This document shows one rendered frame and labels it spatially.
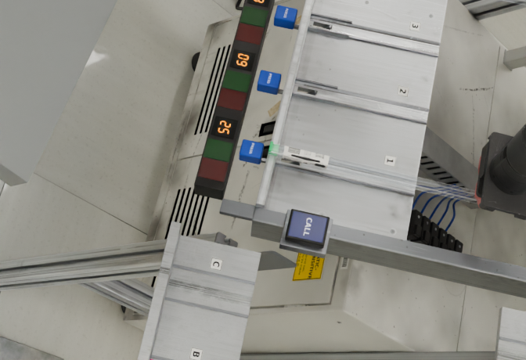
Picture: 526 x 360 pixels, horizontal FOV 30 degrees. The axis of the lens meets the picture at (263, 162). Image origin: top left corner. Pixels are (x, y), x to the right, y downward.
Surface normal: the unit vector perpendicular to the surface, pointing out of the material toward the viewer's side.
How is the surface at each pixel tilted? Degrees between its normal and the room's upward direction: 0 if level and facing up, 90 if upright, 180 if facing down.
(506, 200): 39
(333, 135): 45
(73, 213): 0
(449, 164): 0
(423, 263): 90
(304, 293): 90
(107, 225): 0
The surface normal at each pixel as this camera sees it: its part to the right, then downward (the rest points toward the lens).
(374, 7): 0.04, -0.41
